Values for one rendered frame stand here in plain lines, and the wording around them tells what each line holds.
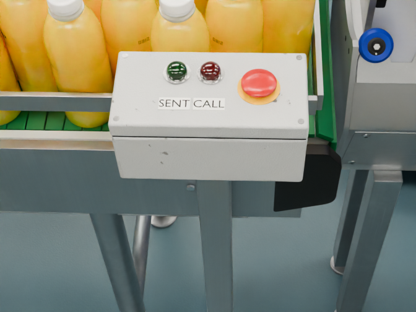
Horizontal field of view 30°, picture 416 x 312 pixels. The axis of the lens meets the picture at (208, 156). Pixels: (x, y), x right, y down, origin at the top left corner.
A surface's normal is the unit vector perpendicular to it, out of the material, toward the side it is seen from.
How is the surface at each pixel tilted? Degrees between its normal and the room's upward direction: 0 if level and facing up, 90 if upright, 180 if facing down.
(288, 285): 0
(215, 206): 90
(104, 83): 90
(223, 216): 90
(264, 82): 0
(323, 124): 30
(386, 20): 0
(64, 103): 90
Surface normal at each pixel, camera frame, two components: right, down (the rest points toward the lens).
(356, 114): -0.05, 0.58
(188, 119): -0.04, -0.57
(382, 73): -0.06, 0.29
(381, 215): -0.04, 0.82
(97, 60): 0.80, 0.48
